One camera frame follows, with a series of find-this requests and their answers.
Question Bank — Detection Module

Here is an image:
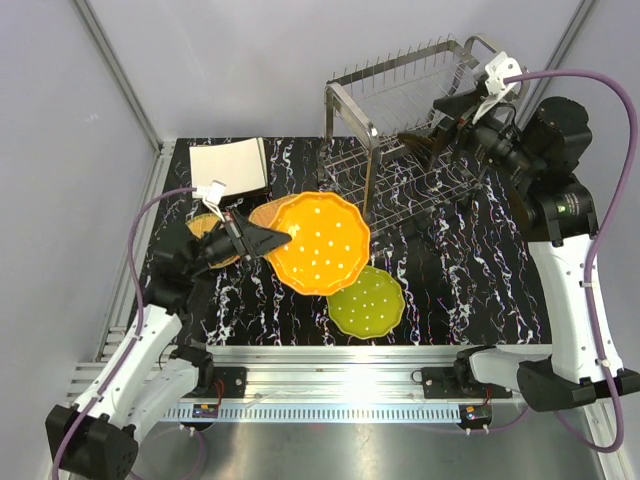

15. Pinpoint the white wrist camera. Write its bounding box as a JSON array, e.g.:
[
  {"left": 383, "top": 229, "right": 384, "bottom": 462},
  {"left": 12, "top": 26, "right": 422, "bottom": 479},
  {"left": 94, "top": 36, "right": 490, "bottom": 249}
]
[
  {"left": 472, "top": 51, "right": 523, "bottom": 125},
  {"left": 193, "top": 180, "right": 226, "bottom": 223}
]

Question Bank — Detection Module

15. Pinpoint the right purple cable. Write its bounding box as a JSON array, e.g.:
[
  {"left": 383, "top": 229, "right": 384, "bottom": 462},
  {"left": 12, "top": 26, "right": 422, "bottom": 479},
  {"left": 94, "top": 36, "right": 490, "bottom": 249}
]
[{"left": 414, "top": 69, "right": 639, "bottom": 455}]

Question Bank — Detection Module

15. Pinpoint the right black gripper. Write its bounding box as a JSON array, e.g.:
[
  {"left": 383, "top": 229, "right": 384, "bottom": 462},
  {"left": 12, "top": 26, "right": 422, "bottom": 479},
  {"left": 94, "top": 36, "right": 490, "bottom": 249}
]
[{"left": 398, "top": 86, "right": 540, "bottom": 184}]

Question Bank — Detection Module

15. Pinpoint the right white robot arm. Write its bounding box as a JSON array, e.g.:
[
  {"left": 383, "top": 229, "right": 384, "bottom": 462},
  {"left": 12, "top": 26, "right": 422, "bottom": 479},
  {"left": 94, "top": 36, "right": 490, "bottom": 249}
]
[{"left": 399, "top": 86, "right": 639, "bottom": 412}]

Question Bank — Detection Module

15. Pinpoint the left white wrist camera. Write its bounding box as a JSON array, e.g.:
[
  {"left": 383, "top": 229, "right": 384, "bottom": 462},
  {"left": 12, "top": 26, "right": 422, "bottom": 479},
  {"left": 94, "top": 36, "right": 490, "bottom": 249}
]
[{"left": 193, "top": 180, "right": 226, "bottom": 223}]

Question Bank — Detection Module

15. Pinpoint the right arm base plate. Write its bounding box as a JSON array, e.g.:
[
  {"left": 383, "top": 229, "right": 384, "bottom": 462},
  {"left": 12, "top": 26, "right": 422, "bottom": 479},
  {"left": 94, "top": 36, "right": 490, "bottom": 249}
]
[{"left": 419, "top": 367, "right": 513, "bottom": 400}]

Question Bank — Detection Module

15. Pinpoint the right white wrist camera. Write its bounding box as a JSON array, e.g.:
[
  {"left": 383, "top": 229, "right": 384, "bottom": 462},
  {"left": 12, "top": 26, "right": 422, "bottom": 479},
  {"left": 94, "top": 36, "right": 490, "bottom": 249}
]
[{"left": 472, "top": 51, "right": 523, "bottom": 125}]

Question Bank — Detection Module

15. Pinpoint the orange scalloped plate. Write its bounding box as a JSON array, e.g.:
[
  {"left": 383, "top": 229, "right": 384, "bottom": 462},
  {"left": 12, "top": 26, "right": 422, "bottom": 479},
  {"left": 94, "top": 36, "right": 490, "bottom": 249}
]
[{"left": 267, "top": 191, "right": 371, "bottom": 296}]

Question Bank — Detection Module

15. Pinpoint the aluminium mounting rail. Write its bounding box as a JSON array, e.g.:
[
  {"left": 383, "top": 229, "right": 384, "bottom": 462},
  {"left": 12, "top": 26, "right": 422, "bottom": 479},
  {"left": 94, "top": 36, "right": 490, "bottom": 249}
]
[{"left": 67, "top": 345, "right": 609, "bottom": 404}]

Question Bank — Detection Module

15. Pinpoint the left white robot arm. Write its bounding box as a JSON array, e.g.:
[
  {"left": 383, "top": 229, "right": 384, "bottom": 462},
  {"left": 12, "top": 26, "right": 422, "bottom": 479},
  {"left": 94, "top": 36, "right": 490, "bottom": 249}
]
[{"left": 45, "top": 211, "right": 292, "bottom": 479}]

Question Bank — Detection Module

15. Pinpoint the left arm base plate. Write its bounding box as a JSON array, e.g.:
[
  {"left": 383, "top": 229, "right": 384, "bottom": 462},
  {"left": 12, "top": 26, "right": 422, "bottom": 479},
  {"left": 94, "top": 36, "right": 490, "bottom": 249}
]
[{"left": 198, "top": 366, "right": 248, "bottom": 399}]

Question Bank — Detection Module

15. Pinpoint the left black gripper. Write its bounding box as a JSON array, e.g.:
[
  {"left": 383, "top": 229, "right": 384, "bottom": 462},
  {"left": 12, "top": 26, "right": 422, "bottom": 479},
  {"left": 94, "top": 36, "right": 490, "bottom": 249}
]
[{"left": 185, "top": 208, "right": 291, "bottom": 277}]

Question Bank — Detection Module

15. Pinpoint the slotted cable duct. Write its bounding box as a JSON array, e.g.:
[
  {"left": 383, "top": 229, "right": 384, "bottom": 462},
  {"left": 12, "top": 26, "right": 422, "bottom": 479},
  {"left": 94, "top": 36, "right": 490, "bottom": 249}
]
[{"left": 161, "top": 402, "right": 461, "bottom": 424}]

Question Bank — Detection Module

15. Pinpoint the steel wire dish rack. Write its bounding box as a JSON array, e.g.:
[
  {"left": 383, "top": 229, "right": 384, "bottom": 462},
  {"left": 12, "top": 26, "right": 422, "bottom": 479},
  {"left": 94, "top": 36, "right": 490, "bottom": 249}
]
[{"left": 317, "top": 35, "right": 501, "bottom": 250}]

